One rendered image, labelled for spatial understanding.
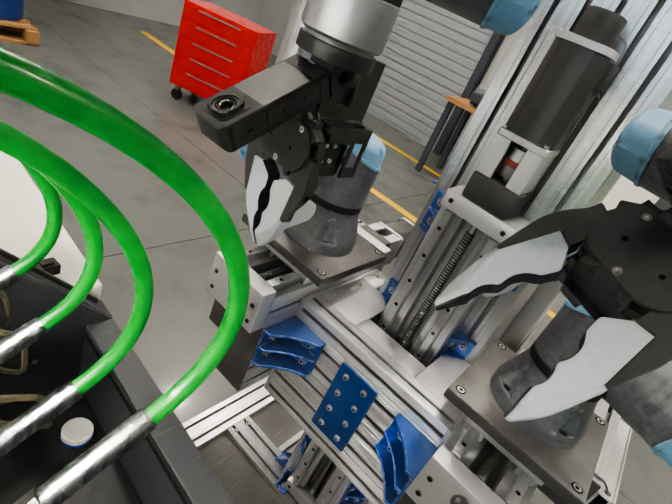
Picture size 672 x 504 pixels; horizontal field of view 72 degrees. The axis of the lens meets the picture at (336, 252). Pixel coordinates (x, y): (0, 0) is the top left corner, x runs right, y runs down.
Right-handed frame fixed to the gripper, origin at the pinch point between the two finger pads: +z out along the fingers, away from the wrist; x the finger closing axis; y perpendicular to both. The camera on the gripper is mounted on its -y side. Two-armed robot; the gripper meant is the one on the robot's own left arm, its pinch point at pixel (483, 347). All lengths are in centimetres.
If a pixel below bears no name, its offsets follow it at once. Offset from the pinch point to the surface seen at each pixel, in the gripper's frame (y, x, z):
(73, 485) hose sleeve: -0.6, 4.7, 27.7
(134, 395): 23.4, 20.2, 36.9
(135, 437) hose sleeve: 0.5, 6.0, 23.5
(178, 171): -14.3, 10.4, 9.6
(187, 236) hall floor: 171, 165, 76
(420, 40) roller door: 421, 483, -230
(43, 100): -20.4, 10.0, 11.2
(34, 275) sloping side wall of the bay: 12, 35, 39
